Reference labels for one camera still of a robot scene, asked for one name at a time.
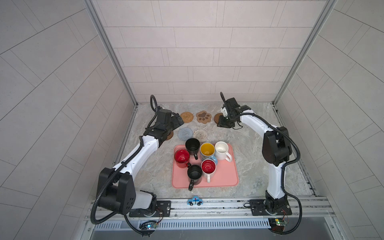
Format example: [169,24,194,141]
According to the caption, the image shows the dark brown wooden coaster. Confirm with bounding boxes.
[166,131,174,141]

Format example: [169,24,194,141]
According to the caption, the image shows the woven rattan round coaster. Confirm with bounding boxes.
[180,112,194,124]

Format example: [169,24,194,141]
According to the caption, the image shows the grey-blue woven round coaster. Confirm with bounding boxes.
[178,127,194,141]

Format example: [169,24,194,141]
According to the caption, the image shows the paw shaped cork coaster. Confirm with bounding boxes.
[196,111,212,124]

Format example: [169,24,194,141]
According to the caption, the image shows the multicolour woven round coaster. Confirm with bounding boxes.
[194,130,208,143]

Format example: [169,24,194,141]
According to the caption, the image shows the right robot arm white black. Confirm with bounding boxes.
[217,93,303,235]

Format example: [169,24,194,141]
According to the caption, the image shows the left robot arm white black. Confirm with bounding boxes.
[90,96,184,225]

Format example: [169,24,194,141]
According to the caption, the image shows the black mug rear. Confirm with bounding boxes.
[185,138,200,160]

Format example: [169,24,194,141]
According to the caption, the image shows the black mug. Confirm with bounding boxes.
[185,138,200,160]
[187,164,203,191]

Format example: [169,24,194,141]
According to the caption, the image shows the red mug left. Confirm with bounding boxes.
[174,149,190,168]

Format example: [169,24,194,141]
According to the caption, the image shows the yellow inside mug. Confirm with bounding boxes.
[200,143,218,165]

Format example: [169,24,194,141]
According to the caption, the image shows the black mug front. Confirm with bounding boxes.
[187,164,203,191]

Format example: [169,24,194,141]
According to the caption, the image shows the white mug red inside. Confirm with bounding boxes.
[201,159,217,183]

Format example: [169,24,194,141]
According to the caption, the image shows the pink rectangular tray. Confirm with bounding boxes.
[172,145,239,189]

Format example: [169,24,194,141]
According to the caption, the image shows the blue toy car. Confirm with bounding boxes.
[187,196,203,206]

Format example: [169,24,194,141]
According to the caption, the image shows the left circuit board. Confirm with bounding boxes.
[140,221,158,231]

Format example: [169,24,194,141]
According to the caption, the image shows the circuit board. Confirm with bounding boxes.
[140,221,158,231]
[269,218,289,233]

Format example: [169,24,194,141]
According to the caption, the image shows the ventilation grille strip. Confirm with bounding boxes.
[94,219,271,231]

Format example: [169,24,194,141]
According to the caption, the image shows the right circuit board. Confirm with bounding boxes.
[269,218,289,233]

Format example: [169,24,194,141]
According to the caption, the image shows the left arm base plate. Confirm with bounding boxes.
[129,201,171,218]

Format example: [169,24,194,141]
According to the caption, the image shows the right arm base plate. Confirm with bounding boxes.
[243,199,292,217]

